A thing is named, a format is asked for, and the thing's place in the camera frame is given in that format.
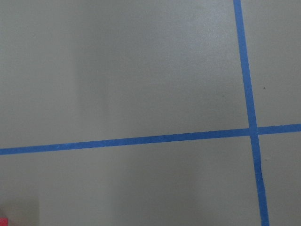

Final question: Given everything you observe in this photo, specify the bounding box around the red cube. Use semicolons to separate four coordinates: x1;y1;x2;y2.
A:
0;214;8;226

